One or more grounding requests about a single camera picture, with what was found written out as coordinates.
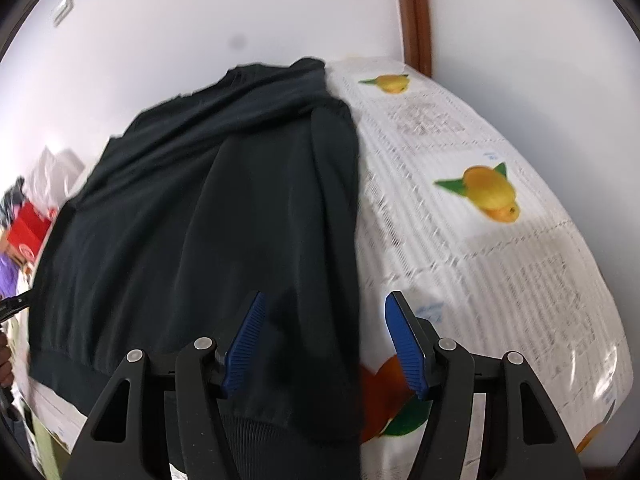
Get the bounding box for person's left hand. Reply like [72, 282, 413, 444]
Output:
[0, 333, 14, 388]

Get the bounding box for red paper shopping bag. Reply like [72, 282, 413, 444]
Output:
[8, 202, 52, 263]

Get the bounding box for black long-sleeve sweatshirt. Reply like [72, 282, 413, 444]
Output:
[28, 58, 360, 479]

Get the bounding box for purple plush toy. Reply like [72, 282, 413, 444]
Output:
[0, 252, 21, 299]

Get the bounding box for white paper shopping bag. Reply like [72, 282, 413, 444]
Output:
[23, 148, 85, 216]

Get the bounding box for plaid clothes in bag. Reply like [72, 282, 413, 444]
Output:
[0, 177, 26, 230]

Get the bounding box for fruit print white tablecloth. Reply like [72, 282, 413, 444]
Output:
[20, 60, 634, 479]

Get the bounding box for white wall light switch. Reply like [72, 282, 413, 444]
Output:
[52, 0, 74, 27]

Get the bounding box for brown wooden door frame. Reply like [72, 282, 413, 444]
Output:
[398, 0, 433, 77]

